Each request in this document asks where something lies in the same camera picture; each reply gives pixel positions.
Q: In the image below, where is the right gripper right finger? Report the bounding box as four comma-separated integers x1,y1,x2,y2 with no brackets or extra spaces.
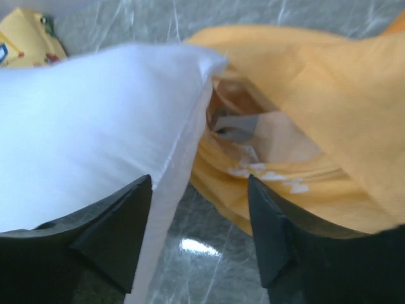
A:
247,176,404,303

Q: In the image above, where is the orange Mickey Mouse pillowcase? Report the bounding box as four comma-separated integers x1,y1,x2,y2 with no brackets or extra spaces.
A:
189,15,404,234

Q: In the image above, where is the white pillow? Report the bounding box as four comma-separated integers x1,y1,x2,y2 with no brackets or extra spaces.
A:
1,44,227,303

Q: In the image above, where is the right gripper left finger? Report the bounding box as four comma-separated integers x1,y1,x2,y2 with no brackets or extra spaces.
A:
1,175,153,303

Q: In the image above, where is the yellow car print pillow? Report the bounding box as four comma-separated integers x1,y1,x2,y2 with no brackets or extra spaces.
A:
1,8,66,68

